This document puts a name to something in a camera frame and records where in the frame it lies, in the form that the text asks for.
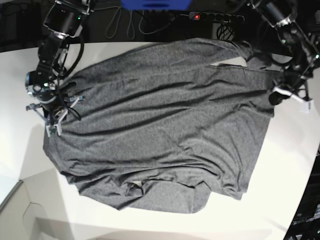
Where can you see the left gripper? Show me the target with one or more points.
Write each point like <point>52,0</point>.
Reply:
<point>281,91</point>

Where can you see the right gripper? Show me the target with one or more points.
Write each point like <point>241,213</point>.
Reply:
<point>54,112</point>

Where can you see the grey t-shirt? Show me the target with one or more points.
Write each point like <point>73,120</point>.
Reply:
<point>164,126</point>

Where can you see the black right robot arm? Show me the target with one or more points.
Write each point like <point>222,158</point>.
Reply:
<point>65,21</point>

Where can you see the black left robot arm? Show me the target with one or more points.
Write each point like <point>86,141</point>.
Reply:
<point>281,15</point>

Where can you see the white power strip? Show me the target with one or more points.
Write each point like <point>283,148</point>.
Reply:
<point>216,17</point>

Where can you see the blue box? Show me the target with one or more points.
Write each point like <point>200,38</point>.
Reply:
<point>179,5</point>

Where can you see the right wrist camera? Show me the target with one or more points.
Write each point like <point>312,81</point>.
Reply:
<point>53,129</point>

